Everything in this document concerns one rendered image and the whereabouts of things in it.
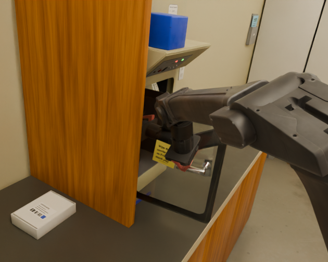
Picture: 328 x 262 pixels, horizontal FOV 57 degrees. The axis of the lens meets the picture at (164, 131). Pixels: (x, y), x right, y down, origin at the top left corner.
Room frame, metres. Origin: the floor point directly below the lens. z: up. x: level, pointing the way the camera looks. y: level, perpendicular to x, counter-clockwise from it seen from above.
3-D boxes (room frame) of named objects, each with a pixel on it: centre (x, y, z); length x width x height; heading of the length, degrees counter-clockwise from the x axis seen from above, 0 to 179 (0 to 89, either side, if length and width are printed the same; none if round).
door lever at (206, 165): (0.77, -0.10, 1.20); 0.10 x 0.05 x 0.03; 69
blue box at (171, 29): (0.92, 0.03, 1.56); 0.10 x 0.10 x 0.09; 62
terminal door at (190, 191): (0.83, -0.04, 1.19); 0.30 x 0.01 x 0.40; 69
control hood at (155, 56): (1.00, -0.01, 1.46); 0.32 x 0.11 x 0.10; 152
